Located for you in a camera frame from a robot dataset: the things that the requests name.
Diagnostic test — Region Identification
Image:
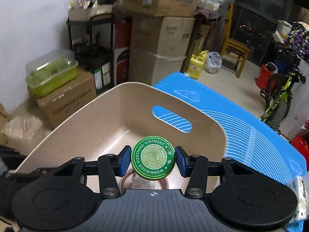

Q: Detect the beige plastic storage bin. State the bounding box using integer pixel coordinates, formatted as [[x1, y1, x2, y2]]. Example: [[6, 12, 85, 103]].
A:
[[14, 82, 229, 195]]

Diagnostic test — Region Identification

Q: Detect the white plastic bag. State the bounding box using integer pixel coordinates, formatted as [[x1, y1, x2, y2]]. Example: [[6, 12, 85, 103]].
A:
[[205, 51, 222, 74]]

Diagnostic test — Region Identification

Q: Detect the green plastic lidded container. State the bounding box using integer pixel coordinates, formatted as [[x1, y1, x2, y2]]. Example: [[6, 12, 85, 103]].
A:
[[25, 49, 79, 98]]

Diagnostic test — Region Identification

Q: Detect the black metal shelf rack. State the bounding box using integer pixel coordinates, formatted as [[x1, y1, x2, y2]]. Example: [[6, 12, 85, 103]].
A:
[[66, 13, 115, 95]]

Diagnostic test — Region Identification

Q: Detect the wooden chair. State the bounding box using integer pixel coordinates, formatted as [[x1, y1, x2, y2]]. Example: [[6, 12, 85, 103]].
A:
[[220, 3, 251, 78]]

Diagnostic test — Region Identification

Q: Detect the red white appliance box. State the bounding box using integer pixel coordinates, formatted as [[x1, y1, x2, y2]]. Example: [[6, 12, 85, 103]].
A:
[[113, 18, 132, 85]]

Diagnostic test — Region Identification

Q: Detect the brown paper bag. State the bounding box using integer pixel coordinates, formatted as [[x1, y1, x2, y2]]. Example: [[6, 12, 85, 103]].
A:
[[0, 104, 10, 145]]

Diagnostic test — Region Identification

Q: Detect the lower stacked cardboard box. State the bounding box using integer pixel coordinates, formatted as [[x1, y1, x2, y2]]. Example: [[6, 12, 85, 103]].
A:
[[128, 14, 195, 85]]

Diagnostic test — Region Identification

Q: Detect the beige tape roll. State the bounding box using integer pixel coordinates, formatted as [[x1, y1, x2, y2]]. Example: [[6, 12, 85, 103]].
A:
[[120, 169, 169, 192]]

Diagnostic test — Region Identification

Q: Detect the clear bag of grain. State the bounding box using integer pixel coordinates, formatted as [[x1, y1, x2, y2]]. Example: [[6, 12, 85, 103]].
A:
[[2, 116, 46, 156]]

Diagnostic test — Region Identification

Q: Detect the green ointment tin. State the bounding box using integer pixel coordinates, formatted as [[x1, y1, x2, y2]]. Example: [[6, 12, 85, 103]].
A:
[[130, 136, 176, 181]]

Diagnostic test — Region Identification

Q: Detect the white tissue box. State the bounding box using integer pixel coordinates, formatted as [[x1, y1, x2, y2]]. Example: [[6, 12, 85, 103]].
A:
[[286, 173, 309, 224]]

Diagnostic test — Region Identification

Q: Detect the red bucket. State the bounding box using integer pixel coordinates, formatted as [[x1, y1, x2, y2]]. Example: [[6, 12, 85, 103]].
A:
[[256, 62, 278, 89]]

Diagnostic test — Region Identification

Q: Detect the yellow detergent jug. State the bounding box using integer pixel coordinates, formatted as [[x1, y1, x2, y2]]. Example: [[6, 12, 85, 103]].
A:
[[185, 50, 208, 80]]

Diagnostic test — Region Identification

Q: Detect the blue silicone baking mat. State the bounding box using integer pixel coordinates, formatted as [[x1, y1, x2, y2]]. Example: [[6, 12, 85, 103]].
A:
[[154, 72, 307, 184]]

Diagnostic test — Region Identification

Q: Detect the brown cardboard box under container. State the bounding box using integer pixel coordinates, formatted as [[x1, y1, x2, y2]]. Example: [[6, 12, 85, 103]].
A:
[[28, 68, 96, 129]]

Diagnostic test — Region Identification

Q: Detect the green black bicycle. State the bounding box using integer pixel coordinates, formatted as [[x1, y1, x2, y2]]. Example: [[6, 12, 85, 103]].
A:
[[259, 48, 308, 133]]

